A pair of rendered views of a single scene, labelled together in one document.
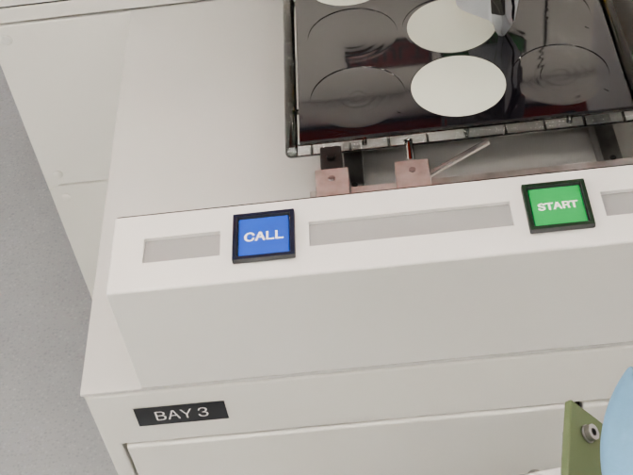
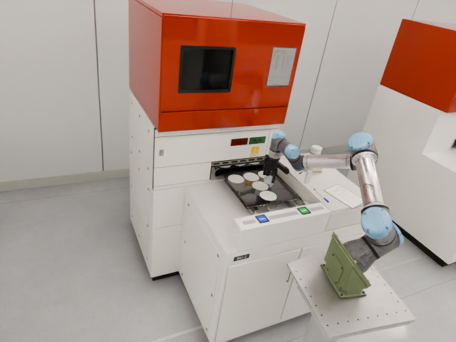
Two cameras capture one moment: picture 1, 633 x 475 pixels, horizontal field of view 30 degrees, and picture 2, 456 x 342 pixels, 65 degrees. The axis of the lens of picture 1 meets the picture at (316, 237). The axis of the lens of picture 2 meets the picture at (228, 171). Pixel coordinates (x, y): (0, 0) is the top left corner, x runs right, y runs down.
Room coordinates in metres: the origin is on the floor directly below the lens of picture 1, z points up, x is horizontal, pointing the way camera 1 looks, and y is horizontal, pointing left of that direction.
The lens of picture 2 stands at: (-0.35, 1.04, 2.05)
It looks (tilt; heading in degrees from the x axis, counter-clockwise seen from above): 30 degrees down; 326
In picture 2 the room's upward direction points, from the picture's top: 8 degrees clockwise
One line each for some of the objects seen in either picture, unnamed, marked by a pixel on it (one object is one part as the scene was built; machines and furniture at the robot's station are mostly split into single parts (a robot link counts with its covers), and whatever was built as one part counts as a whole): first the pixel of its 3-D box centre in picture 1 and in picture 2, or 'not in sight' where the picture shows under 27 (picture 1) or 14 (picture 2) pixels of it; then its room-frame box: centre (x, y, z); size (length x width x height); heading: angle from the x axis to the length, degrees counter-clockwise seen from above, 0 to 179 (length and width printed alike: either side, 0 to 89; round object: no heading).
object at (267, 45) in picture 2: not in sight; (207, 59); (1.63, -0.04, 1.52); 0.81 x 0.75 x 0.59; 85
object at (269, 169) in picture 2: not in sight; (271, 165); (1.05, -0.22, 1.05); 0.09 x 0.08 x 0.12; 59
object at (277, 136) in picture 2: not in sight; (277, 141); (1.05, -0.23, 1.21); 0.09 x 0.08 x 0.11; 1
